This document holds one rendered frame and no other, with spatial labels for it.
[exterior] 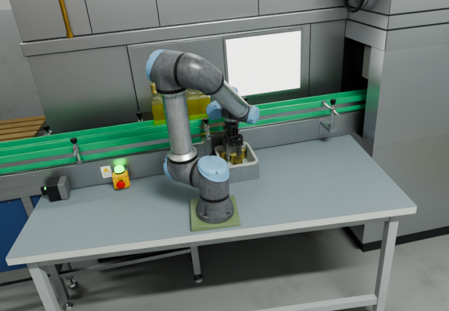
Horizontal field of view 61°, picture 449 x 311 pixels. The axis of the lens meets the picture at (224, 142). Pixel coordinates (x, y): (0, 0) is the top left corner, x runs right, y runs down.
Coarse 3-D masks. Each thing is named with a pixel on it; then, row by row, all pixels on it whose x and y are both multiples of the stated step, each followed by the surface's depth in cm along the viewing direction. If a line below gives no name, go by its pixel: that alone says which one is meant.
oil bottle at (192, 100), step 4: (188, 96) 185; (192, 96) 185; (196, 96) 186; (188, 100) 186; (192, 100) 186; (196, 100) 186; (188, 104) 187; (192, 104) 187; (196, 104) 187; (188, 108) 188; (192, 108) 188; (196, 108) 188; (188, 112) 189; (192, 112) 189; (196, 112) 189; (192, 116) 190; (196, 116) 190
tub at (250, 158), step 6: (246, 144) 189; (216, 150) 185; (222, 150) 190; (234, 150) 191; (246, 150) 190; (252, 150) 182; (216, 156) 181; (246, 156) 191; (252, 156) 179; (228, 162) 188; (246, 162) 187; (252, 162) 172
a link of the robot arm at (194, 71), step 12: (180, 60) 121; (192, 60) 121; (204, 60) 123; (180, 72) 121; (192, 72) 120; (204, 72) 121; (216, 72) 125; (180, 84) 124; (192, 84) 122; (204, 84) 123; (216, 84) 125; (228, 84) 135; (216, 96) 133; (228, 96) 136; (240, 96) 145; (228, 108) 143; (240, 108) 146; (252, 108) 153; (240, 120) 156; (252, 120) 154
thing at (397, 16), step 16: (352, 0) 193; (368, 0) 179; (384, 0) 167; (400, 0) 164; (416, 0) 166; (432, 0) 167; (448, 0) 169; (352, 16) 196; (368, 16) 181; (384, 16) 169; (400, 16) 168; (416, 16) 169; (432, 16) 171; (448, 16) 172; (352, 32) 198; (368, 32) 183; (384, 32) 171; (400, 32) 171; (416, 32) 172; (432, 32) 174; (448, 32) 176; (384, 48) 173; (400, 48) 174
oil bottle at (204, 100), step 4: (200, 92) 187; (200, 96) 186; (204, 96) 186; (208, 96) 187; (200, 100) 187; (204, 100) 187; (208, 100) 187; (200, 104) 187; (204, 104) 188; (200, 108) 188; (204, 108) 189; (200, 112) 190; (204, 112) 190; (200, 116) 191; (204, 116) 191
